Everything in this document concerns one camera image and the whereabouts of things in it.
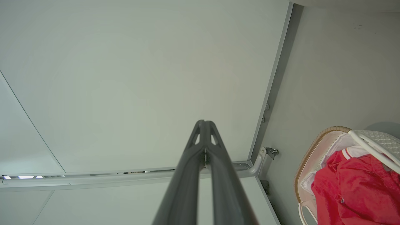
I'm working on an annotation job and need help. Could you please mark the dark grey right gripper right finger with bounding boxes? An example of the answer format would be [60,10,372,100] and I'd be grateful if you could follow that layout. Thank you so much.
[206,120,258,225]

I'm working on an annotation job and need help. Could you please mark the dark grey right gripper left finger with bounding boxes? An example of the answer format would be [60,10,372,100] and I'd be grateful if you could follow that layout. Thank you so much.
[152,120,206,225]

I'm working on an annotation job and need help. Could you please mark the red and white garment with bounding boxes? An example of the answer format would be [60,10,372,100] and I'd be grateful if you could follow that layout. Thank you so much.
[311,150,400,225]

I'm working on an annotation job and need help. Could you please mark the grey tube partition foot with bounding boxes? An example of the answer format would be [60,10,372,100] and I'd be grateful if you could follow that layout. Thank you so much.
[231,146,268,177]

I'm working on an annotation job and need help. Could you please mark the white cloth strip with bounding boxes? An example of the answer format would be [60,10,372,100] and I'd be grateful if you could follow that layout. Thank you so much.
[348,130,400,175]

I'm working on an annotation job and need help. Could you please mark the grey aluminium partition rail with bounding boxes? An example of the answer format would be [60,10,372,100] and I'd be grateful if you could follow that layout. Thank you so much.
[0,161,253,192]

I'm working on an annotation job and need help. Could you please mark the grey partition post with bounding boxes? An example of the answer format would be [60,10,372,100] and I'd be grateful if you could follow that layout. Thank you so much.
[248,2,304,163]

